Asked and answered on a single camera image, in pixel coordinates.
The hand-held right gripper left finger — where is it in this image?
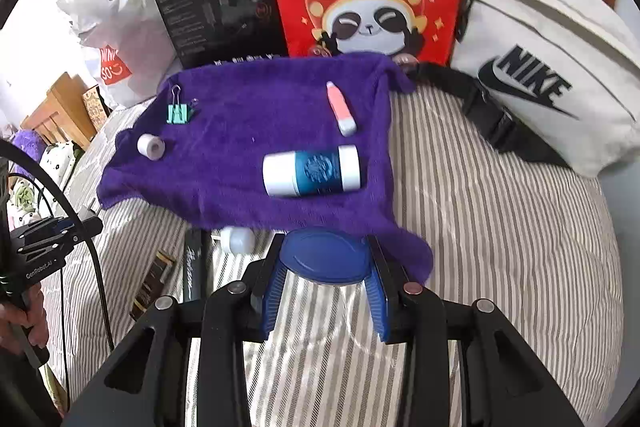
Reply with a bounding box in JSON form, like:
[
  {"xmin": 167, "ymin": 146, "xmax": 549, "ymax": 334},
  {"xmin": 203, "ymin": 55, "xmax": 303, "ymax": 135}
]
[{"xmin": 62, "ymin": 232, "xmax": 289, "ymax": 427}]

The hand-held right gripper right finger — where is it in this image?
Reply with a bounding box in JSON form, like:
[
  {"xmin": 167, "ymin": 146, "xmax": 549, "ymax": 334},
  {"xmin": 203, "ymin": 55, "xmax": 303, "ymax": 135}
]
[{"xmin": 366, "ymin": 234, "xmax": 601, "ymax": 427}]

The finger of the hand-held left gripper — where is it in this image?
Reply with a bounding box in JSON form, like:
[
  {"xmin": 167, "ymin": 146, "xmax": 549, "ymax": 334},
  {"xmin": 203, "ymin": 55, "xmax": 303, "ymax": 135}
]
[{"xmin": 60, "ymin": 215, "xmax": 104, "ymax": 245}]

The blue lid jar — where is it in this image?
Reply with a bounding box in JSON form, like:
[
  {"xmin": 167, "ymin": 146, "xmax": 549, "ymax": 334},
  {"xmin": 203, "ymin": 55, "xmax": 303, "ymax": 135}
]
[{"xmin": 280, "ymin": 229, "xmax": 373, "ymax": 290}]

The white tape roll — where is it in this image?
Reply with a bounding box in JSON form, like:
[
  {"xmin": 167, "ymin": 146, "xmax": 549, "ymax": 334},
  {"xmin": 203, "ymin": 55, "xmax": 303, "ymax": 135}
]
[{"xmin": 137, "ymin": 134, "xmax": 166, "ymax": 161}]

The white and blue bottle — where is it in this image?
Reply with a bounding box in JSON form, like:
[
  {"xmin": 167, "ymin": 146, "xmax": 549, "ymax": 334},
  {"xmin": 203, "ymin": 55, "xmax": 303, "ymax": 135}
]
[{"xmin": 262, "ymin": 144, "xmax": 361, "ymax": 198}]

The green binder clip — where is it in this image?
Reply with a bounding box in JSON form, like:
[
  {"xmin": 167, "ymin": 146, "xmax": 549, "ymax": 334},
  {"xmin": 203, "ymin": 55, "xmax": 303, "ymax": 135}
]
[{"xmin": 166, "ymin": 85, "xmax": 198, "ymax": 125}]

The pink and white tube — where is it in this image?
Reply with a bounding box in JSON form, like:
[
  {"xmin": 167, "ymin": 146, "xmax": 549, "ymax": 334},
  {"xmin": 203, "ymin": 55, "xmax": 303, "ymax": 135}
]
[{"xmin": 326, "ymin": 81, "xmax": 357, "ymax": 136}]

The person's left hand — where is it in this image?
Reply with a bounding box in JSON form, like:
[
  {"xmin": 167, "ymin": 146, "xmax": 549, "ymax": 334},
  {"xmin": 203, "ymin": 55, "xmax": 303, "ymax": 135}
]
[{"xmin": 0, "ymin": 288, "xmax": 51, "ymax": 358}]

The white spotted cloth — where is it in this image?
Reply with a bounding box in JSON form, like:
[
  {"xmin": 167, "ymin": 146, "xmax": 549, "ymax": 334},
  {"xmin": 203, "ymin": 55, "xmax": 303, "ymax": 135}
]
[{"xmin": 10, "ymin": 142, "xmax": 83, "ymax": 233}]

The small white capped bottle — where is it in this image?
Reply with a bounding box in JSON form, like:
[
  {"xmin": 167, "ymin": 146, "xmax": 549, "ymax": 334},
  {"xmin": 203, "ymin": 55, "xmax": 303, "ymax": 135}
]
[{"xmin": 220, "ymin": 227, "xmax": 256, "ymax": 254}]

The black stick case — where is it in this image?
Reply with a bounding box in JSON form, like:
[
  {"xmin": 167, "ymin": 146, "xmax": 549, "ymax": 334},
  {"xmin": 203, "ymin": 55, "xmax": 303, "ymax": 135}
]
[{"xmin": 181, "ymin": 227, "xmax": 211, "ymax": 303}]

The brown and black tube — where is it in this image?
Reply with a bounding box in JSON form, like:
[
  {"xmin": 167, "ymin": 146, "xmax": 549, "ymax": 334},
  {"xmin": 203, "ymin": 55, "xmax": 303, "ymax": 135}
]
[{"xmin": 129, "ymin": 251, "xmax": 177, "ymax": 320}]

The purple plush toy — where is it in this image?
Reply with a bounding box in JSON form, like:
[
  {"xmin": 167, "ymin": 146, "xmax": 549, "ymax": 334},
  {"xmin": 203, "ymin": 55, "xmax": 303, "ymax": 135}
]
[{"xmin": 9, "ymin": 129, "xmax": 43, "ymax": 178}]

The purple towel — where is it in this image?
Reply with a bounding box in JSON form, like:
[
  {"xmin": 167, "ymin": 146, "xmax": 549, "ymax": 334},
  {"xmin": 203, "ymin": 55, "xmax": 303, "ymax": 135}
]
[{"xmin": 96, "ymin": 52, "xmax": 435, "ymax": 285}]

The brown patterned box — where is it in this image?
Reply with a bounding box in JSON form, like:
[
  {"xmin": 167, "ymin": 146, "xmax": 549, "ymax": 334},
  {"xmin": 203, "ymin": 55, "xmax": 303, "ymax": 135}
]
[{"xmin": 81, "ymin": 84, "xmax": 112, "ymax": 120}]

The white plastic shopping bag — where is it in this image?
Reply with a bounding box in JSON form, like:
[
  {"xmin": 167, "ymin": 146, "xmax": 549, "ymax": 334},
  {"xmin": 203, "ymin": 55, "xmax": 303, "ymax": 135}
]
[{"xmin": 56, "ymin": 0, "xmax": 181, "ymax": 110}]

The white waist bag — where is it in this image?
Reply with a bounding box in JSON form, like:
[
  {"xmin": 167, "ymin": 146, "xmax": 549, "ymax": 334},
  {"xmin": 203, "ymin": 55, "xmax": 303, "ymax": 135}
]
[{"xmin": 412, "ymin": 0, "xmax": 640, "ymax": 180}]

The black cable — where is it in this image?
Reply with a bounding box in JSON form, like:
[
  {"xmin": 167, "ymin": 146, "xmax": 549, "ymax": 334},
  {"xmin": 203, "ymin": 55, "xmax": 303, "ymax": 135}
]
[{"xmin": 0, "ymin": 141, "xmax": 115, "ymax": 350}]

